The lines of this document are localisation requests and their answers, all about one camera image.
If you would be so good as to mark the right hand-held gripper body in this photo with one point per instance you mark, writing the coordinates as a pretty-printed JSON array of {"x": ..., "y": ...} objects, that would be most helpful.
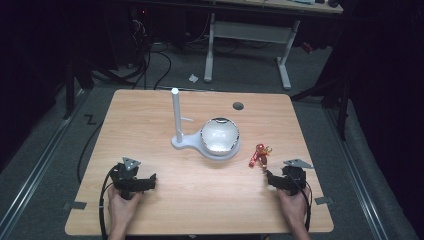
[{"x": 294, "y": 178}]

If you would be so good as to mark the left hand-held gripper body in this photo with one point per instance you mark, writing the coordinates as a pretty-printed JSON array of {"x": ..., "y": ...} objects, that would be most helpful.
[{"x": 125, "y": 176}]

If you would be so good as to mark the red and gold toy figure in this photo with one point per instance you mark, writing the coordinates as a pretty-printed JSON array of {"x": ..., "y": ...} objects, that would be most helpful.
[{"x": 260, "y": 154}]

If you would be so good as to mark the person's right hand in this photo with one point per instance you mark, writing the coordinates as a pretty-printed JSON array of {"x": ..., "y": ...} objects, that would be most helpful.
[{"x": 296, "y": 208}]

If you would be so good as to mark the person's left hand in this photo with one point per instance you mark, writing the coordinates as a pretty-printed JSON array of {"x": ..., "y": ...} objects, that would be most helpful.
[{"x": 120, "y": 210}]

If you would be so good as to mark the grey tape piece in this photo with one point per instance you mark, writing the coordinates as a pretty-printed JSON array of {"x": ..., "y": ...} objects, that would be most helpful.
[
  {"x": 323, "y": 200},
  {"x": 76, "y": 205}
]

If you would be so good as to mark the shiny metal bowl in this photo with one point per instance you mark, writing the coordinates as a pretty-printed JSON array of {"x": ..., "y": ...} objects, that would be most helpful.
[{"x": 220, "y": 136}]

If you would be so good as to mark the white stand with round base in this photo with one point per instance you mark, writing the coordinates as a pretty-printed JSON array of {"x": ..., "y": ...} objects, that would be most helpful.
[{"x": 176, "y": 113}]

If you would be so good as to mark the dark round table grommet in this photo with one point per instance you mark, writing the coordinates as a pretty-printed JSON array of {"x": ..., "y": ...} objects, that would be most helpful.
[{"x": 238, "y": 106}]

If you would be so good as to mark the black metal stand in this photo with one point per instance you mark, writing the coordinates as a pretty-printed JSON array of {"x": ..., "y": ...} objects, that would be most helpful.
[
  {"x": 70, "y": 83},
  {"x": 341, "y": 106}
]

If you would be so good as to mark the crumpled white paper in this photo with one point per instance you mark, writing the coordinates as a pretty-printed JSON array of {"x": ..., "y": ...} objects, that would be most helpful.
[{"x": 193, "y": 78}]

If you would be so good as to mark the white-framed wooden desk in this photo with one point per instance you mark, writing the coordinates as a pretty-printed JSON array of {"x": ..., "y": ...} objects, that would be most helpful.
[{"x": 250, "y": 31}]

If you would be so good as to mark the metal floor rail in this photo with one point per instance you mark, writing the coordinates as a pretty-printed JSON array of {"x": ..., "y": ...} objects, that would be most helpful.
[
  {"x": 356, "y": 176},
  {"x": 33, "y": 173}
]

